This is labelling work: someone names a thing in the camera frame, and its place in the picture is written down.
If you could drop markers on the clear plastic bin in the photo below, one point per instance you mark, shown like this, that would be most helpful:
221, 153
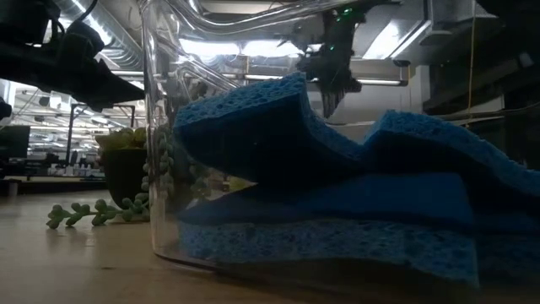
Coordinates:
162, 219

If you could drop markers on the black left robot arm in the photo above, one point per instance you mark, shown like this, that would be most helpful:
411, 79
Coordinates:
25, 17

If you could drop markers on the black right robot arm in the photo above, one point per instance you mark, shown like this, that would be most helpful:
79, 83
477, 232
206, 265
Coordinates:
514, 8

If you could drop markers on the black metal rack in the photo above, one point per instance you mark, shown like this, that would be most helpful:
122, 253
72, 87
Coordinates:
70, 135

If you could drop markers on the dark background table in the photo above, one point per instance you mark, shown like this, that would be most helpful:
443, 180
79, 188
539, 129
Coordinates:
50, 186

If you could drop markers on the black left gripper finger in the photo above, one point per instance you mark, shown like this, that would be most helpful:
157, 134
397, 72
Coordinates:
109, 88

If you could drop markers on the succulent plant in black pot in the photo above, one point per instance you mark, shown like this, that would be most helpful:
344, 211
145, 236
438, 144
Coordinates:
122, 177

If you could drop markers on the black monitor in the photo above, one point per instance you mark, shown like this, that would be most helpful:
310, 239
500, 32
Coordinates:
14, 141

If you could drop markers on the blue scrub sponge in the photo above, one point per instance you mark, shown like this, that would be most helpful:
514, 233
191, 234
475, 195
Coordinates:
253, 139
337, 249
443, 143

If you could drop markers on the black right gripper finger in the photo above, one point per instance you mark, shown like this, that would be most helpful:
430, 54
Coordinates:
333, 101

